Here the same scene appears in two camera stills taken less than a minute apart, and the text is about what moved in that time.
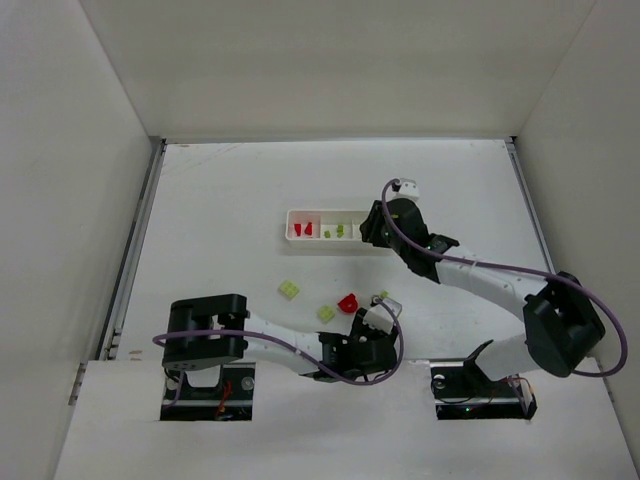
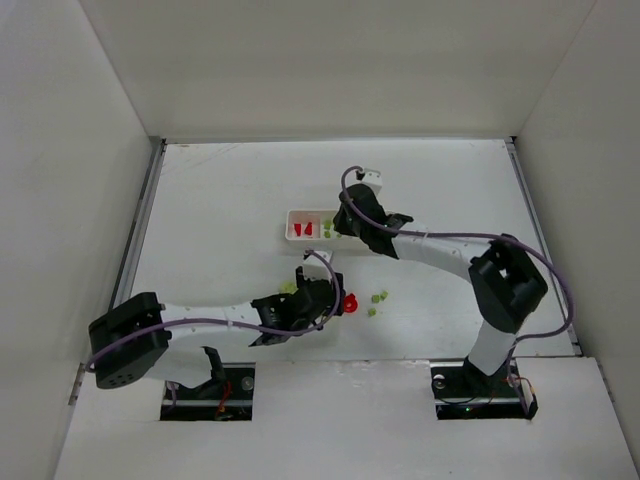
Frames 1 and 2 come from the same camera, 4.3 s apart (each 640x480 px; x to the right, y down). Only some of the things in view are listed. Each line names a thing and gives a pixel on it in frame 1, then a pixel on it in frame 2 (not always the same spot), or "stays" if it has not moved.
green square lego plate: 289,290 stays
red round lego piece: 348,304 stays
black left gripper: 361,326 -> 324,292
